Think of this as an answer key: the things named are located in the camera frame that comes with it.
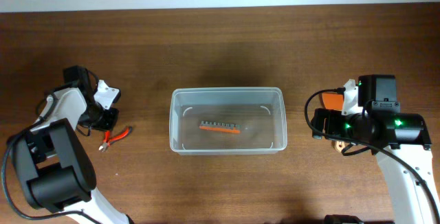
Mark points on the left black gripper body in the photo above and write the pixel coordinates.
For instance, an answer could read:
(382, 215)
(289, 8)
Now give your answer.
(106, 122)

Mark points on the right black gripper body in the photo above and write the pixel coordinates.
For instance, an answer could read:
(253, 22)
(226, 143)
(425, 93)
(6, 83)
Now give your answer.
(335, 124)

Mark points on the orange scraper wooden handle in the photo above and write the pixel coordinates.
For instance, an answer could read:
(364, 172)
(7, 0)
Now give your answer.
(334, 101)

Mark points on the red handled pliers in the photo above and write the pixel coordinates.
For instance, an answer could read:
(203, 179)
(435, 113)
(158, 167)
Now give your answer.
(109, 140)

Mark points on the orange socket bit rail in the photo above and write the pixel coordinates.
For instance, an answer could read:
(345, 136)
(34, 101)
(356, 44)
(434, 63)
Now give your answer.
(220, 127)

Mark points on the clear plastic container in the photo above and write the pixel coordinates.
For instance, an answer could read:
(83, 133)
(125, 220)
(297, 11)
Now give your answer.
(259, 111)

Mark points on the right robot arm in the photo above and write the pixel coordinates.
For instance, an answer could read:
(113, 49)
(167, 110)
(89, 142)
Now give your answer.
(371, 120)

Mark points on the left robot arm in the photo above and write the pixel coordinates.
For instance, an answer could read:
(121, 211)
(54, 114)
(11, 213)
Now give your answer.
(51, 165)

